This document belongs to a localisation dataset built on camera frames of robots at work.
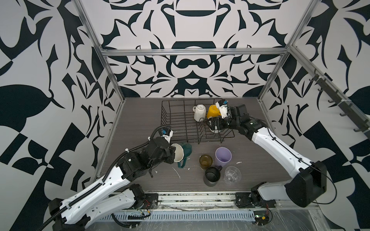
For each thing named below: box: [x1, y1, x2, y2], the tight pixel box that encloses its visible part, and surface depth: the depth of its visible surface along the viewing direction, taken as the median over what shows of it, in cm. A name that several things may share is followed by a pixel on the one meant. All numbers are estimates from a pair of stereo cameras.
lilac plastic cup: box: [214, 146, 233, 167], surface depth 81 cm
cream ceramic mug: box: [192, 103, 207, 123], surface depth 99 cm
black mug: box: [203, 165, 223, 187], surface depth 80 cm
